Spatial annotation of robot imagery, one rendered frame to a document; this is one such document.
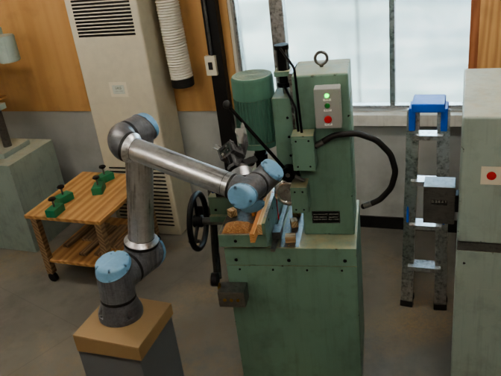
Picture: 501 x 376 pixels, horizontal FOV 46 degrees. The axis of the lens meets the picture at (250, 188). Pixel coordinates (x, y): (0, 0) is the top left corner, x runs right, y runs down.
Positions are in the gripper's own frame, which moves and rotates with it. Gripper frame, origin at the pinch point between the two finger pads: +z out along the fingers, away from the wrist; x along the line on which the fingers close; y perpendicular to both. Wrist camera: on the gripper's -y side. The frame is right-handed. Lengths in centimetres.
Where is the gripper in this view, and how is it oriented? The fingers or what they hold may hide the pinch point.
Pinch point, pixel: (229, 133)
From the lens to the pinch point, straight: 236.3
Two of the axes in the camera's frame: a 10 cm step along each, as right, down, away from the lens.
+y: -6.3, -2.5, -7.3
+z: -2.9, -8.0, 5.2
